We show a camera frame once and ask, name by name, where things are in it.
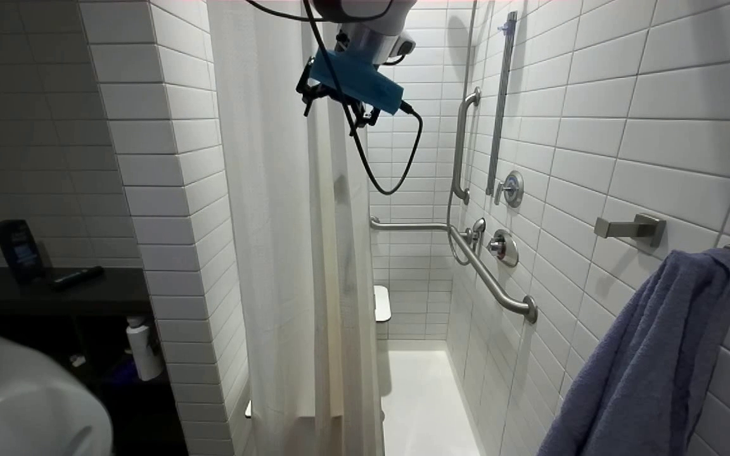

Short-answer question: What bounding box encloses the shower slide bar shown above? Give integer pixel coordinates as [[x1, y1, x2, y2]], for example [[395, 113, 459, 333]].
[[485, 11, 518, 196]]

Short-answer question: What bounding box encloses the white shower curtain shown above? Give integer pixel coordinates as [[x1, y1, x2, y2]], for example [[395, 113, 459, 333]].
[[206, 0, 386, 456]]

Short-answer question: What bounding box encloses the white folding shower seat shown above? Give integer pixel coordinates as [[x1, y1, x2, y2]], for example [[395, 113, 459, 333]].
[[374, 284, 393, 324]]

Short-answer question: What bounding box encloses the short metal grab bar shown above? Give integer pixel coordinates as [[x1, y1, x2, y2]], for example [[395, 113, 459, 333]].
[[451, 87, 482, 205]]

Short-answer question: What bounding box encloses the long angled metal grab bar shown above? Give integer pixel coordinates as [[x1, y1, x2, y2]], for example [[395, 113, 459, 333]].
[[369, 216, 539, 324]]

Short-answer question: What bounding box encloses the black remote control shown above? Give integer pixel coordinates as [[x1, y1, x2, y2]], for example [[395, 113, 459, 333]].
[[50, 265, 105, 292]]

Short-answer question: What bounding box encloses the white bottle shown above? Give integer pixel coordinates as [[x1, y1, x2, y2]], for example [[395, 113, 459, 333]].
[[125, 316, 165, 383]]

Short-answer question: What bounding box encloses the dark bottle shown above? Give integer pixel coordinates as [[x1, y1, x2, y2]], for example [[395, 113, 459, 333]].
[[0, 219, 41, 284]]

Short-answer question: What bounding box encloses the black shelf unit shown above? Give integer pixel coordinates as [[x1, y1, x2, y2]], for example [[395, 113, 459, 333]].
[[0, 265, 189, 456]]

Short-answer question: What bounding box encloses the blue towel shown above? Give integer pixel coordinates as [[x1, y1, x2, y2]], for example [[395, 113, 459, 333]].
[[537, 248, 730, 456]]

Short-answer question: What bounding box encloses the white sink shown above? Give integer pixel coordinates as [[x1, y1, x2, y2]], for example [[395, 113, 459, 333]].
[[0, 319, 114, 456]]

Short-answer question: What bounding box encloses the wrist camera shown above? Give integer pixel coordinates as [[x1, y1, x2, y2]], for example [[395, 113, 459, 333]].
[[309, 49, 406, 115]]

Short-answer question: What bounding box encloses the shower hose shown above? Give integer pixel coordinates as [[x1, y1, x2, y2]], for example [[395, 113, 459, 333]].
[[445, 0, 478, 267]]

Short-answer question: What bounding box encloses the shower hose outlet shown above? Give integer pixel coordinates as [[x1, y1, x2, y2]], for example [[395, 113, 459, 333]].
[[464, 217, 487, 251]]

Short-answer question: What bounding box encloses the shower valve handle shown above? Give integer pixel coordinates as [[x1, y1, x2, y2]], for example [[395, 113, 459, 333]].
[[494, 170, 525, 209], [487, 229, 520, 269]]

